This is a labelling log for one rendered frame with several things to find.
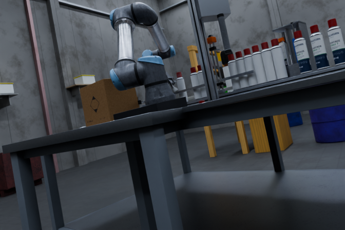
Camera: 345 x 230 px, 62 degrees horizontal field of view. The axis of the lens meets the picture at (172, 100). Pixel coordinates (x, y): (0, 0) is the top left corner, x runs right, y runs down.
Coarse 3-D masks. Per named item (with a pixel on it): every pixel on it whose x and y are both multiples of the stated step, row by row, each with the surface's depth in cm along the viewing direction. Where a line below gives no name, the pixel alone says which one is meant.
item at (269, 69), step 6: (264, 42) 146; (264, 48) 146; (264, 54) 146; (270, 54) 145; (264, 60) 146; (270, 60) 145; (264, 66) 147; (270, 66) 145; (270, 72) 145; (270, 78) 145; (276, 78) 145
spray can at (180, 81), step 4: (180, 72) 189; (180, 76) 188; (176, 80) 189; (180, 80) 187; (180, 84) 187; (184, 84) 188; (180, 88) 187; (184, 88) 187; (184, 92) 187; (180, 96) 187; (184, 96) 186
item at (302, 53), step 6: (294, 36) 137; (300, 36) 135; (294, 42) 136; (300, 42) 134; (300, 48) 134; (306, 48) 134; (300, 54) 134; (306, 54) 134; (300, 60) 134; (306, 60) 133; (300, 66) 135; (306, 66) 133; (300, 72) 136; (306, 72) 133
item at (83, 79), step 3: (81, 75) 823; (84, 75) 830; (87, 75) 838; (90, 75) 848; (93, 75) 857; (75, 78) 840; (78, 78) 832; (81, 78) 825; (84, 78) 827; (87, 78) 837; (90, 78) 846; (93, 78) 856; (75, 81) 839; (78, 81) 833; (81, 81) 826; (84, 81) 825; (87, 81) 835; (90, 81) 844; (93, 81) 854
